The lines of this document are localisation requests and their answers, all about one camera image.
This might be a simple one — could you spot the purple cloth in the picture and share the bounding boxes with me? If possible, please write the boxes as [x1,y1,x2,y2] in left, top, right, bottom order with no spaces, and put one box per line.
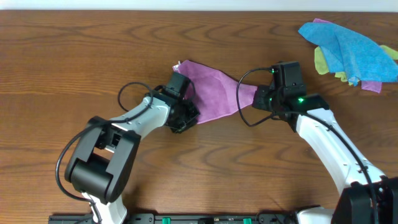
[173,60,257,124]
[312,17,383,94]

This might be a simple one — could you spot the green cloth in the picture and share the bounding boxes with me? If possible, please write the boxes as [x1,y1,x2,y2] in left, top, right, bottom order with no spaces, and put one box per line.
[314,45,397,92]

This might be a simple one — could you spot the black cable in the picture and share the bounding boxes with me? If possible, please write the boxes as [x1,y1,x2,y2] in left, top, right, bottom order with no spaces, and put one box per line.
[235,67,380,224]
[55,82,197,224]

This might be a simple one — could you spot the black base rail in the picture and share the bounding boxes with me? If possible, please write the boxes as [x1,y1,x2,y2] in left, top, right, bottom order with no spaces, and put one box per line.
[48,213,299,224]

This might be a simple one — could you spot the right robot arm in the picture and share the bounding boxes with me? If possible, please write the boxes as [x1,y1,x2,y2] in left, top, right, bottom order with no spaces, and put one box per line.
[252,85,397,224]

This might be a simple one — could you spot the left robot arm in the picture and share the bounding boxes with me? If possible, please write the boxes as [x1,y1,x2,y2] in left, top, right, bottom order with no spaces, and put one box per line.
[65,91,200,223]

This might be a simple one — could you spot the right black cable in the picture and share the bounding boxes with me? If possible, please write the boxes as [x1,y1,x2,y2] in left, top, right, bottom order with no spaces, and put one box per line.
[235,67,380,224]

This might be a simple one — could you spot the blue cloth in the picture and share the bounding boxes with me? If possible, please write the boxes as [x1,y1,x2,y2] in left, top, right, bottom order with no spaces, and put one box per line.
[298,22,397,85]

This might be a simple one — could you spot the left black cable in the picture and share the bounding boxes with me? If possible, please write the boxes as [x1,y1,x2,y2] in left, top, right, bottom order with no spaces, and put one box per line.
[55,82,197,224]

